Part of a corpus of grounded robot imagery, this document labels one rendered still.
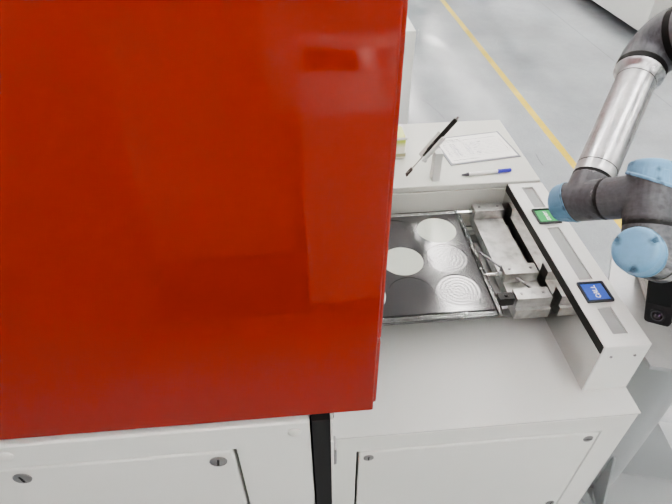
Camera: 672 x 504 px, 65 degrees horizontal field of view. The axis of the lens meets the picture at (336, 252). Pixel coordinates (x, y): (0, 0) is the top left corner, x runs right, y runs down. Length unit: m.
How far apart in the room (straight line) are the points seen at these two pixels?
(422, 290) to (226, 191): 0.86
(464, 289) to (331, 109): 0.91
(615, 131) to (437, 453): 0.72
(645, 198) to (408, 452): 0.64
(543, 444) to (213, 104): 1.03
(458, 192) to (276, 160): 1.11
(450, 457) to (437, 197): 0.66
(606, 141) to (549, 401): 0.52
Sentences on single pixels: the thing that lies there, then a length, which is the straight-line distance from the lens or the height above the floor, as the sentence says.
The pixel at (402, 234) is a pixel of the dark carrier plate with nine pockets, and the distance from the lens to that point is 1.35.
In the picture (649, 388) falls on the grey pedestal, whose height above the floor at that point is 0.56.
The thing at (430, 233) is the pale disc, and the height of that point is 0.90.
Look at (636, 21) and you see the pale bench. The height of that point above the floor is 0.14.
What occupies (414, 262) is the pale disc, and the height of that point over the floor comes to 0.90.
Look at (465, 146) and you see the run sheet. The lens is 1.61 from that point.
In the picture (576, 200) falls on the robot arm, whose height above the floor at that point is 1.19.
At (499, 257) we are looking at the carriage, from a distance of 1.37.
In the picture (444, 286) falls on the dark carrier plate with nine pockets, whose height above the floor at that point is 0.90.
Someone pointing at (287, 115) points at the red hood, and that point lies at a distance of 0.36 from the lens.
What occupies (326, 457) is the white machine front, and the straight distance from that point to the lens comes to 0.70.
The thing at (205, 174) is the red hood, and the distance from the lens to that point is 0.39.
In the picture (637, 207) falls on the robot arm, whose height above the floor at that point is 1.24.
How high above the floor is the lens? 1.75
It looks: 41 degrees down
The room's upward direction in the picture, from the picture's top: straight up
